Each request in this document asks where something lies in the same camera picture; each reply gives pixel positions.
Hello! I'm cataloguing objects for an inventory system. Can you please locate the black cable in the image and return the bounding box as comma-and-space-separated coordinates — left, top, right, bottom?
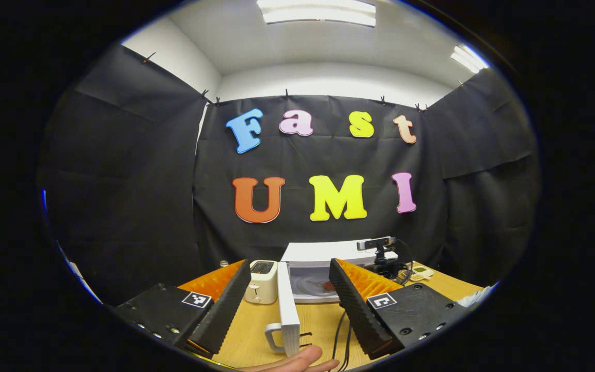
331, 310, 353, 372

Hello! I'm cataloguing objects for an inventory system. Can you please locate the black backdrop cloth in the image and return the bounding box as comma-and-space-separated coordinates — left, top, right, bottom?
37, 44, 541, 305

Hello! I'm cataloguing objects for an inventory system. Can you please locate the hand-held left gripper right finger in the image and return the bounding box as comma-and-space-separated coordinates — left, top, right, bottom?
328, 257, 471, 361

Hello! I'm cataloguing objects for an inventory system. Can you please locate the white toaster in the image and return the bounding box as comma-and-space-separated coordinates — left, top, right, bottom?
244, 260, 279, 305

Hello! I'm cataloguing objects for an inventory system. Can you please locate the white microwave oven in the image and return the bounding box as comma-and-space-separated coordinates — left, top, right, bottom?
264, 240, 401, 357

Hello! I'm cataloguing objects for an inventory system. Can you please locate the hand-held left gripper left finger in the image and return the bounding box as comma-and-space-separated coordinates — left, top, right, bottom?
114, 258, 253, 357

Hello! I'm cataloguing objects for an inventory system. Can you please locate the long ceiling light panel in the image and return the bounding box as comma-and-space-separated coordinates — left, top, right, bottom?
256, 0, 377, 27

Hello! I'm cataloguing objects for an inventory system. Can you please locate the small ceiling light panel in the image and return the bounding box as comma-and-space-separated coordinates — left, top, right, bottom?
451, 45, 489, 74

